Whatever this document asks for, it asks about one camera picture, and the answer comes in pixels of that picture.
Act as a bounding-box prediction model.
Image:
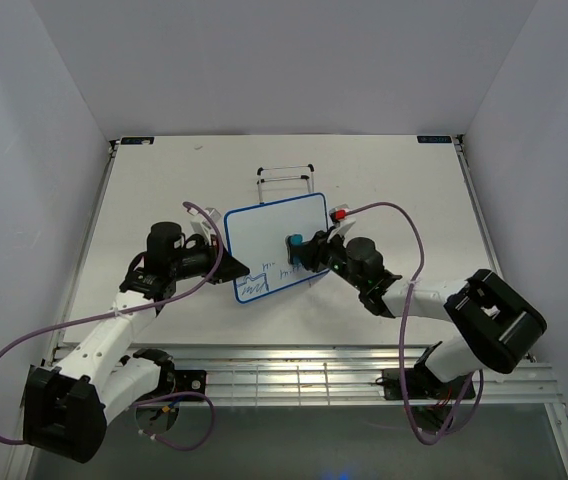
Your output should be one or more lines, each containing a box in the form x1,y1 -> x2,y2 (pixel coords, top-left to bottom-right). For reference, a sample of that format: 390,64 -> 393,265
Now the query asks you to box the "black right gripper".
292,226 -> 366,291

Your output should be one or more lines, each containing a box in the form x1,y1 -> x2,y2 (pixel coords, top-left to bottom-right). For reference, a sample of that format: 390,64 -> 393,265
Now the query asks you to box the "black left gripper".
171,235 -> 251,286

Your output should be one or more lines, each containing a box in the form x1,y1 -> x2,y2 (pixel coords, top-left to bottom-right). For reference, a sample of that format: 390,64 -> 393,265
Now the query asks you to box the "blue black whiteboard eraser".
285,234 -> 304,266

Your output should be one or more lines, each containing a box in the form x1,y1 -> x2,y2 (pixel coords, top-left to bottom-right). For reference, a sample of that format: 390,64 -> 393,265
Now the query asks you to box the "blue framed whiteboard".
223,193 -> 329,304

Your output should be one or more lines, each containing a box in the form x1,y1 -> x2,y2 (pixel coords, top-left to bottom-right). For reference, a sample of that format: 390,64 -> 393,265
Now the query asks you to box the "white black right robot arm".
286,231 -> 547,398

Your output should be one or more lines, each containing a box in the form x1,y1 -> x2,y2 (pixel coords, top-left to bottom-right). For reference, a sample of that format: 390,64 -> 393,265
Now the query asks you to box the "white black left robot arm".
23,216 -> 249,463

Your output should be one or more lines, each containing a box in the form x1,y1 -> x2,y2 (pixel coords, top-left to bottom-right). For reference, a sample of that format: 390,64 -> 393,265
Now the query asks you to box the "left black corner label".
120,137 -> 155,146

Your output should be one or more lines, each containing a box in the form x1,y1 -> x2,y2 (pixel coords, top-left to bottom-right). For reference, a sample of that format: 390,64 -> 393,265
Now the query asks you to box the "black corner label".
120,137 -> 155,146
417,135 -> 452,144

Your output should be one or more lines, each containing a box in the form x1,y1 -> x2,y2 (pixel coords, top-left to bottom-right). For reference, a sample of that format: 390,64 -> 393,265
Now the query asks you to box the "right black corner label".
417,135 -> 452,144

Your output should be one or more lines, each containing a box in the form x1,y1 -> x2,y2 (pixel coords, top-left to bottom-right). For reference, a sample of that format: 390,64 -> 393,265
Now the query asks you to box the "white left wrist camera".
187,207 -> 221,243

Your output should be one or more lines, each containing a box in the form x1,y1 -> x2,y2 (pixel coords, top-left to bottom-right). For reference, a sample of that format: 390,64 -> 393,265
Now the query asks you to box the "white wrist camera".
328,204 -> 356,243
187,207 -> 221,243

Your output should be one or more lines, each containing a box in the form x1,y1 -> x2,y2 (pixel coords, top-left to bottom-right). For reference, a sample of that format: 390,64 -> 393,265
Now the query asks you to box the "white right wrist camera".
328,204 -> 356,243

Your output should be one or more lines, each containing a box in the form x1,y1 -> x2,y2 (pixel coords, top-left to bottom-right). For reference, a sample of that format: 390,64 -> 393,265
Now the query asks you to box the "black wire whiteboard stand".
256,163 -> 315,205

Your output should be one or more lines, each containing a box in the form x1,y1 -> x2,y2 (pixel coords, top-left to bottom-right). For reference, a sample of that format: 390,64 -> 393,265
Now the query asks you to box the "aluminium extrusion frame rail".
162,344 -> 564,408

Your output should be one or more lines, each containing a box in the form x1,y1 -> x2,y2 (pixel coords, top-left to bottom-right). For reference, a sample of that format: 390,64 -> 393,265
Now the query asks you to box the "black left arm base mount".
165,369 -> 208,394

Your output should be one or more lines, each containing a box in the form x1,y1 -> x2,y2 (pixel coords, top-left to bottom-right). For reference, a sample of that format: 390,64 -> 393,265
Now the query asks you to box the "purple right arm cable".
346,201 -> 485,446

